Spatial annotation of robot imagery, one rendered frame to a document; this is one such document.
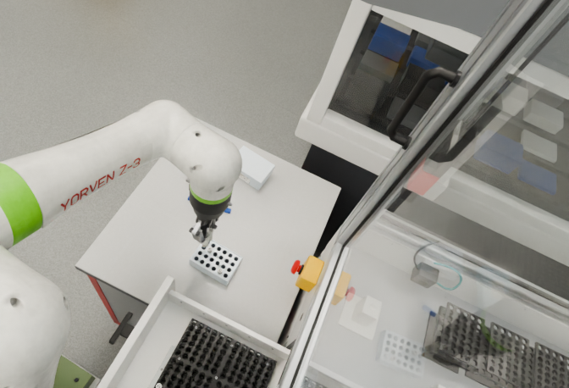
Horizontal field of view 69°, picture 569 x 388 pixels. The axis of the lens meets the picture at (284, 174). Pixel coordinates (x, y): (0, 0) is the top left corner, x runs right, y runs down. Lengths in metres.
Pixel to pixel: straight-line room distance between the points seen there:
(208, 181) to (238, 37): 2.30
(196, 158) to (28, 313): 0.39
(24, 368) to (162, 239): 0.76
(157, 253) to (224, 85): 1.62
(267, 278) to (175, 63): 1.84
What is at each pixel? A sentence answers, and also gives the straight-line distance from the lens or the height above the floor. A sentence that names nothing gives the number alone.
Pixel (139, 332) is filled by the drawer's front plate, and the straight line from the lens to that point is 1.02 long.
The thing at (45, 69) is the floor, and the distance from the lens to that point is 2.81.
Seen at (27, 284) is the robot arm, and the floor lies 1.41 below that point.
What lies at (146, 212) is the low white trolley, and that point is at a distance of 1.30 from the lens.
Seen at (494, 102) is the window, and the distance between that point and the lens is 0.54.
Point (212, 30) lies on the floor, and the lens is 3.06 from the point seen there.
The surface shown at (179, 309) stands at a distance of 1.12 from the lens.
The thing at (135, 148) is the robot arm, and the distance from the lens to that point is 0.77.
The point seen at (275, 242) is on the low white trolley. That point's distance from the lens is 1.28.
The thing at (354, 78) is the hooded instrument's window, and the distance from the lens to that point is 1.23.
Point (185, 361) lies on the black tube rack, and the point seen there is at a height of 0.90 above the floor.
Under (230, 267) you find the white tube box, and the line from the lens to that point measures 1.20.
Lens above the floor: 1.92
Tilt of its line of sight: 55 degrees down
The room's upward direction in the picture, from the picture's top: 21 degrees clockwise
